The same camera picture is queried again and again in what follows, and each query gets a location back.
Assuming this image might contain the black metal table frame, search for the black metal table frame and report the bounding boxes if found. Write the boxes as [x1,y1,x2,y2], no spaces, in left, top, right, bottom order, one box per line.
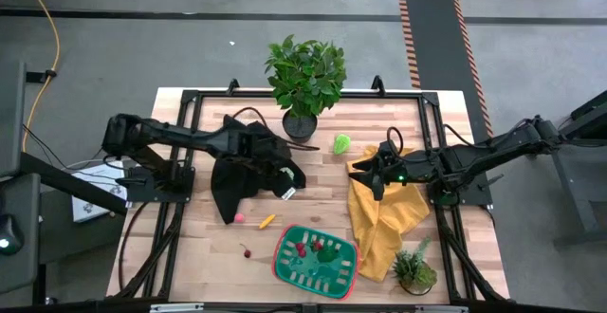
[113,78,511,304]

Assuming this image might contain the yellow floor cable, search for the yellow floor cable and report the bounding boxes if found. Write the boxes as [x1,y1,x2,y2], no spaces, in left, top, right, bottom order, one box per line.
[17,0,62,153]

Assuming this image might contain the black hose loop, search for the black hose loop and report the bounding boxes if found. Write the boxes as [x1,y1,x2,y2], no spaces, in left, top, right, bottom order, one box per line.
[117,201,149,291]

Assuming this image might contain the grey upright panel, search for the grey upright panel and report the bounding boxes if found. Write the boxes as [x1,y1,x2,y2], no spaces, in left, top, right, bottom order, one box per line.
[0,61,28,179]

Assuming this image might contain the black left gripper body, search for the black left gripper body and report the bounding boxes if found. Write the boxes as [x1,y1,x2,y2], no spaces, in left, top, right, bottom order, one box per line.
[231,130,288,170]

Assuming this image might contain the black computer mouse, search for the black computer mouse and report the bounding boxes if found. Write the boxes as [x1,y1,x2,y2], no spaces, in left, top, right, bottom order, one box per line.
[0,213,24,256]

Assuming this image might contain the black floor mat striped edges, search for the black floor mat striped edges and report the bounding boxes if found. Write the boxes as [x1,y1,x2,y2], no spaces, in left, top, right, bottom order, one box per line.
[397,0,498,153]

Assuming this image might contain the grey desk surface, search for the grey desk surface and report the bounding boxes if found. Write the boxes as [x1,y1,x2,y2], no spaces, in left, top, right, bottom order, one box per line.
[0,173,43,295]

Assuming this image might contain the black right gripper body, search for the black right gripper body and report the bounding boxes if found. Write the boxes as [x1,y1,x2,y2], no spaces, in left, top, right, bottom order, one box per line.
[382,154,442,186]

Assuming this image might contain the large leafy potted plant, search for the large leafy potted plant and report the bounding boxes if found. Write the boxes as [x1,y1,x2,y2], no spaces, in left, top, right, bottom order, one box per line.
[264,33,348,144]

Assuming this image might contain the mustard yellow cloth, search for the mustard yellow cloth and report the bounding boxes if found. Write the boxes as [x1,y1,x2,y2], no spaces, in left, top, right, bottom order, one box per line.
[345,145,432,284]

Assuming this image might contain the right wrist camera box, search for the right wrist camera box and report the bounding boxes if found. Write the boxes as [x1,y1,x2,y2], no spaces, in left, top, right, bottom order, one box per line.
[378,140,400,158]

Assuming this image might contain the light green ridged toy fruit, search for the light green ridged toy fruit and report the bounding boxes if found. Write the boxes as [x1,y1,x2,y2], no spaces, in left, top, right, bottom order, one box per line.
[332,134,353,156]

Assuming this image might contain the black cable clamp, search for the black cable clamp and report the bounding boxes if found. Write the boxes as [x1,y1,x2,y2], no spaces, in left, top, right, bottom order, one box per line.
[26,68,58,84]

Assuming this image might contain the grey metal side table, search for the grey metal side table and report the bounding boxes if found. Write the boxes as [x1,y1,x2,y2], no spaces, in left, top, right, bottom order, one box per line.
[523,89,607,248]

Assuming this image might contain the teal basket with orange rim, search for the teal basket with orange rim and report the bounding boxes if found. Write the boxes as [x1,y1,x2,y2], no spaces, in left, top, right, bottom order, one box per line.
[270,223,361,301]

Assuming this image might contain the black cloth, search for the black cloth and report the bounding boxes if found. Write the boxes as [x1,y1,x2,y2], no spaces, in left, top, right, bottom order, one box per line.
[211,113,307,225]

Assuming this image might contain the silver metal bracket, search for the silver metal bracket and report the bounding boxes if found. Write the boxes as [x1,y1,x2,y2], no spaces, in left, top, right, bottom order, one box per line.
[414,305,469,313]
[150,303,205,313]

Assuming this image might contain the small potted succulent plant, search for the small potted succulent plant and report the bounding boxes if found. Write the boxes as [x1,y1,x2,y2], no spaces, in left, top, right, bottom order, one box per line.
[392,239,438,297]

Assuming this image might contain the white box with markers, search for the white box with markers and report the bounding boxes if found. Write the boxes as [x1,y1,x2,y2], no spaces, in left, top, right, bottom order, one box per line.
[70,160,128,224]

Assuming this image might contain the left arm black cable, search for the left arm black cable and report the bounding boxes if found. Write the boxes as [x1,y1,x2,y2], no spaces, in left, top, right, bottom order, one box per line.
[230,106,322,153]

